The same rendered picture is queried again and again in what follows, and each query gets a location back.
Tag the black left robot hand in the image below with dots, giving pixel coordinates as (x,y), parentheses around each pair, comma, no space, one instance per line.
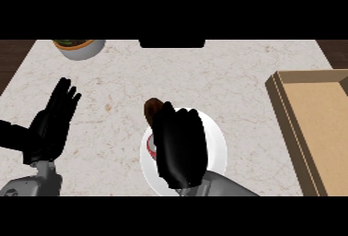
(50,123)

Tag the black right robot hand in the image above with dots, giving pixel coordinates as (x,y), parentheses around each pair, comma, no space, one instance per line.
(180,144)

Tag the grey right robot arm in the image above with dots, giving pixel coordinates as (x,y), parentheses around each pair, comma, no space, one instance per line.
(217,185)

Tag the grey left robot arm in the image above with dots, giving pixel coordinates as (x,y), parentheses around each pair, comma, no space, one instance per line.
(34,180)

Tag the white plate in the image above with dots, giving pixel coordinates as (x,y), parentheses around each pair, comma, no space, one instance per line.
(215,144)

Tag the brown sweet potato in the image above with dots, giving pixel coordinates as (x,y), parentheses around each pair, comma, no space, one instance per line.
(152,110)

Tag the white plant pot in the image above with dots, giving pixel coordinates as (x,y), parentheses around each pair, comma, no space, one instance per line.
(80,48)

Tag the black appliance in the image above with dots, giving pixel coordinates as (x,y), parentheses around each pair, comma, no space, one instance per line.
(171,43)

